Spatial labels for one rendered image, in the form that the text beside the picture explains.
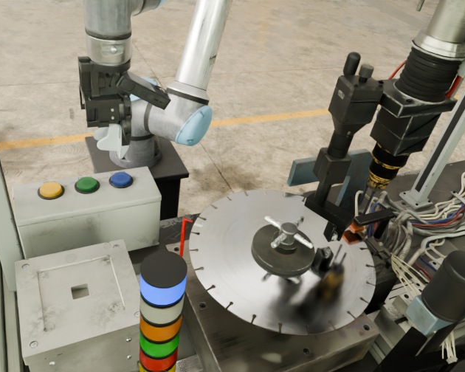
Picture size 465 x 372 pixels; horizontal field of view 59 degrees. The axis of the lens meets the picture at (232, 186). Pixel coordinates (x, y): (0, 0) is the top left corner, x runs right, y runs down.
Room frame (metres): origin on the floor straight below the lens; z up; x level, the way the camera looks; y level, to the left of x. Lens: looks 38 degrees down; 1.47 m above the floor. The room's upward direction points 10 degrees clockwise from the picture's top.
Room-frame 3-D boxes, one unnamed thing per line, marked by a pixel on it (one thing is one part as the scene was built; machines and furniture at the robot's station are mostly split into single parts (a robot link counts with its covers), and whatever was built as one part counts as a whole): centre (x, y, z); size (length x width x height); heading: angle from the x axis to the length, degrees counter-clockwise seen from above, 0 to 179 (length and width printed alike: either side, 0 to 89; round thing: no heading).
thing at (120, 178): (0.69, 0.24, 0.90); 0.04 x 0.04 x 0.02
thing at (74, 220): (0.64, 0.29, 0.82); 0.28 x 0.11 x 0.15; 121
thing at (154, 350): (0.26, 0.05, 1.05); 0.05 x 0.04 x 0.03; 31
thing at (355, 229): (0.62, -0.27, 0.95); 0.10 x 0.03 x 0.07; 121
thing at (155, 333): (0.26, 0.05, 1.08); 0.05 x 0.04 x 0.03; 31
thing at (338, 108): (0.58, -0.16, 1.17); 0.06 x 0.05 x 0.20; 112
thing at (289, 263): (0.52, -0.11, 0.96); 0.11 x 0.11 x 0.03
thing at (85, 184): (0.65, 0.30, 0.90); 0.04 x 0.04 x 0.02
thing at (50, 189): (0.61, 0.36, 0.90); 0.04 x 0.04 x 0.02
